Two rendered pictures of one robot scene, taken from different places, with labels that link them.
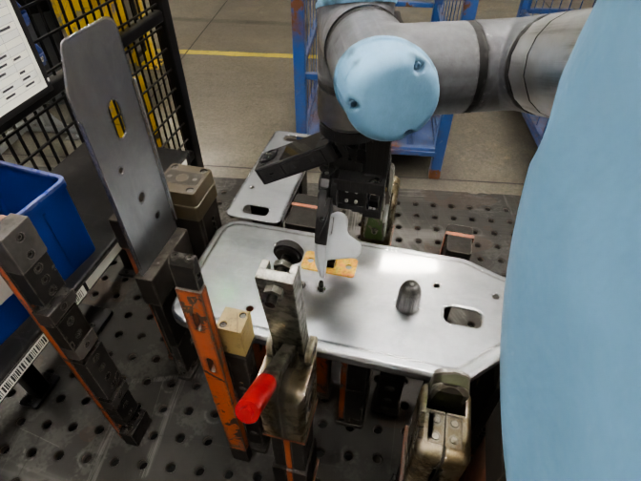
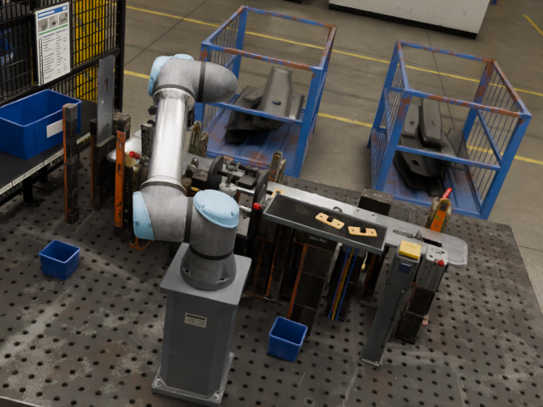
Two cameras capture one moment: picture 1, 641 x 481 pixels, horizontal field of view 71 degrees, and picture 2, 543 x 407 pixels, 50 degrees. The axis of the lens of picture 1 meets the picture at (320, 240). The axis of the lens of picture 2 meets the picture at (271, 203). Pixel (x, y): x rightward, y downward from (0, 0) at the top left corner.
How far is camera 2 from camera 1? 1.70 m
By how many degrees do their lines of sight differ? 13
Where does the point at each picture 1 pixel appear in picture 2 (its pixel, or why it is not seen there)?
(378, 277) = (187, 161)
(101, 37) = (109, 60)
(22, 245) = (73, 112)
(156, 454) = (80, 228)
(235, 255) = (133, 146)
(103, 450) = (56, 223)
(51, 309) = (71, 138)
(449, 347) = not seen: hidden behind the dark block
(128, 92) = (111, 77)
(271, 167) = (153, 108)
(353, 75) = not seen: hidden behind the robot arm
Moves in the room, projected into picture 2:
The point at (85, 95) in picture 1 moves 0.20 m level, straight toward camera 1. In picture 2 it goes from (100, 75) to (113, 97)
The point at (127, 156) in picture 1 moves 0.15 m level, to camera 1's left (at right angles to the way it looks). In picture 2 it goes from (105, 98) to (65, 90)
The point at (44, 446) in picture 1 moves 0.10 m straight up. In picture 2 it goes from (30, 217) to (29, 196)
